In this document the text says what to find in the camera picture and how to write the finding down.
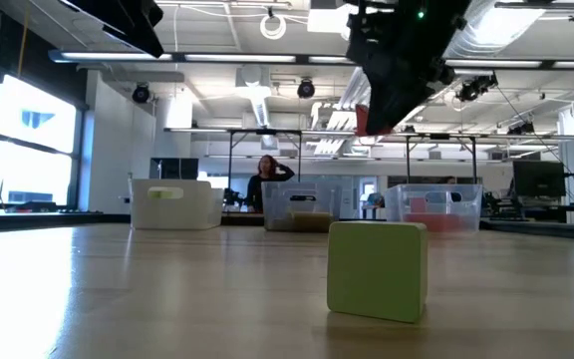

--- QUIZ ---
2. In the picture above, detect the white plastic bin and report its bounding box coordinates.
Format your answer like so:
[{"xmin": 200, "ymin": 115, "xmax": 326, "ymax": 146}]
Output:
[{"xmin": 130, "ymin": 178, "xmax": 226, "ymax": 231}]

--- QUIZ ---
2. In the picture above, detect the yellow rectangular block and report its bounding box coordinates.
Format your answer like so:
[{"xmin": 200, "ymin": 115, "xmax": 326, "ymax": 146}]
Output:
[{"xmin": 288, "ymin": 210, "xmax": 335, "ymax": 232}]

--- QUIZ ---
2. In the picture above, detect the black aluminium table frame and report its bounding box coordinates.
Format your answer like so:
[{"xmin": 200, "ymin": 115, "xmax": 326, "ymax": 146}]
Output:
[{"xmin": 0, "ymin": 210, "xmax": 574, "ymax": 243}]

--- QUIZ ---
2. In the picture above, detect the large window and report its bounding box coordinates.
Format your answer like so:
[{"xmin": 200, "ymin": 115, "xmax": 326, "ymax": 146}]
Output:
[{"xmin": 0, "ymin": 74, "xmax": 87, "ymax": 213}]

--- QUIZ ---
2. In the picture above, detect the black cabinet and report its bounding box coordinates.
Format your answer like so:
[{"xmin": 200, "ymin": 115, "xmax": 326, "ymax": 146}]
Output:
[{"xmin": 147, "ymin": 157, "xmax": 201, "ymax": 181}]

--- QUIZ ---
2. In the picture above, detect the grey translucent plastic bin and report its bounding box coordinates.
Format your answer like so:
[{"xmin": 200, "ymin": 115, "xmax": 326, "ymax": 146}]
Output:
[{"xmin": 261, "ymin": 179, "xmax": 343, "ymax": 233}]

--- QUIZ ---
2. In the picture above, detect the green cube block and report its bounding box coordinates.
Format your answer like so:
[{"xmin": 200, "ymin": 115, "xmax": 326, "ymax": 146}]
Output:
[{"xmin": 326, "ymin": 219, "xmax": 430, "ymax": 325}]

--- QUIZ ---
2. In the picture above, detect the black metal frame rig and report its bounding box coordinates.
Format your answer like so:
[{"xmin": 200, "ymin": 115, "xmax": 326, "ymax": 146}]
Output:
[
  {"xmin": 226, "ymin": 127, "xmax": 305, "ymax": 178},
  {"xmin": 405, "ymin": 131, "xmax": 479, "ymax": 187}
]

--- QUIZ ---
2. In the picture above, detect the white coiled cable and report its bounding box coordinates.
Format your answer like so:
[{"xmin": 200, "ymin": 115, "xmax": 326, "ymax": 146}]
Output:
[{"xmin": 258, "ymin": 6, "xmax": 288, "ymax": 42}]

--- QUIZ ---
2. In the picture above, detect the clear plastic bin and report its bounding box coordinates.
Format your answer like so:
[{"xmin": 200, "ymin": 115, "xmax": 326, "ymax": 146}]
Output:
[{"xmin": 384, "ymin": 182, "xmax": 484, "ymax": 234}]

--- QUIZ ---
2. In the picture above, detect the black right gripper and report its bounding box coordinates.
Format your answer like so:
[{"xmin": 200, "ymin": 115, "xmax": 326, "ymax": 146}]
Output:
[{"xmin": 343, "ymin": 0, "xmax": 474, "ymax": 138}]

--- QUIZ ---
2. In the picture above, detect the long ceiling light bar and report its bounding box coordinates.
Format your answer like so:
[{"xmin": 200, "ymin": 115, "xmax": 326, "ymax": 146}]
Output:
[{"xmin": 47, "ymin": 48, "xmax": 574, "ymax": 71}]

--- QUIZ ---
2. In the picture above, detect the black ceiling camera device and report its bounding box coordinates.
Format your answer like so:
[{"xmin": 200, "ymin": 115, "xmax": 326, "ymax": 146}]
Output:
[{"xmin": 454, "ymin": 73, "xmax": 499, "ymax": 104}]

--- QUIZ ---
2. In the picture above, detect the black computer monitor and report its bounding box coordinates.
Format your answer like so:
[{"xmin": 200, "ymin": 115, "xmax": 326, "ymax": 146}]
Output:
[{"xmin": 511, "ymin": 159, "xmax": 567, "ymax": 199}]

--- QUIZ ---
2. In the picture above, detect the black ceiling spotlight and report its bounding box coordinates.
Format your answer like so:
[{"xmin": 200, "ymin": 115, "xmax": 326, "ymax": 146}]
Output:
[
  {"xmin": 296, "ymin": 77, "xmax": 317, "ymax": 101},
  {"xmin": 131, "ymin": 82, "xmax": 152, "ymax": 106}
]

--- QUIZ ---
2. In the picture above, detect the silver ventilation duct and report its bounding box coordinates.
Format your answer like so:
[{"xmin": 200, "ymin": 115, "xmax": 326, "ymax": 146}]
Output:
[{"xmin": 406, "ymin": 0, "xmax": 537, "ymax": 106}]

